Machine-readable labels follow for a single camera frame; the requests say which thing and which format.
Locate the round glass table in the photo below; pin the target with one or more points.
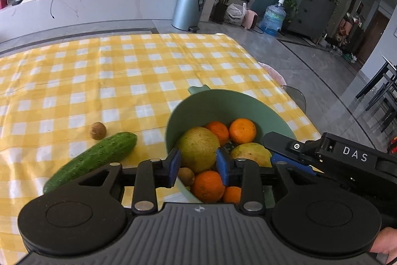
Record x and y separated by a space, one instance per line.
296 97

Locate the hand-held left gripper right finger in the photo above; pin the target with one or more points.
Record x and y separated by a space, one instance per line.
221 169

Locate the grey drawer cabinet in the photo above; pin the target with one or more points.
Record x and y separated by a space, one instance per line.
310 13

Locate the yellow-green pear with red blush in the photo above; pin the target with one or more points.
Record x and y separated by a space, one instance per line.
251 154

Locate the large yellow-green pear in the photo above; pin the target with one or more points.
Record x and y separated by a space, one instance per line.
198 148

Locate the blue water jug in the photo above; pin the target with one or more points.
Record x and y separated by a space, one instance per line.
273 19

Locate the white plastic bag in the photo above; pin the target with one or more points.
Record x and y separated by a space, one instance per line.
234 15

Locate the green colander bowl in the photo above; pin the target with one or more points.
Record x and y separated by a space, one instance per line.
223 103

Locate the small pink heater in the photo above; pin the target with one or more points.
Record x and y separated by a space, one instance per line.
249 19

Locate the yellow checked tablecloth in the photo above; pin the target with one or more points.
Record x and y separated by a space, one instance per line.
124 66

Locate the person's right hand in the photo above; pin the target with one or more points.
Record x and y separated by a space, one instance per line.
386 240

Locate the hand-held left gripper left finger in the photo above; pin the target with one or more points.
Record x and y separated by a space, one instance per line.
174 166

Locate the grey metal trash can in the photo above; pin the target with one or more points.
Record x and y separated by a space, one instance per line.
189 7

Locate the pink seat cushion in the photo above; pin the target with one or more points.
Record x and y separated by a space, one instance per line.
274 74

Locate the black dining chair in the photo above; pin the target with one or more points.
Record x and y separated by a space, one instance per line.
383 91

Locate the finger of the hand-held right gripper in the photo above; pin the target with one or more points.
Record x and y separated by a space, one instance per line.
282 144

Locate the white long console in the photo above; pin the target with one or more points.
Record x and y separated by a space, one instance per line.
108 4

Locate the orange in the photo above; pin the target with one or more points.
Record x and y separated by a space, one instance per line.
207 185
242 130
218 131
232 194

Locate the brown kiwi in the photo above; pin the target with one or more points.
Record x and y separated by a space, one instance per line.
186 176
98 130

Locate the green cucumber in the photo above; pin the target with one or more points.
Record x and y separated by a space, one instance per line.
90 163

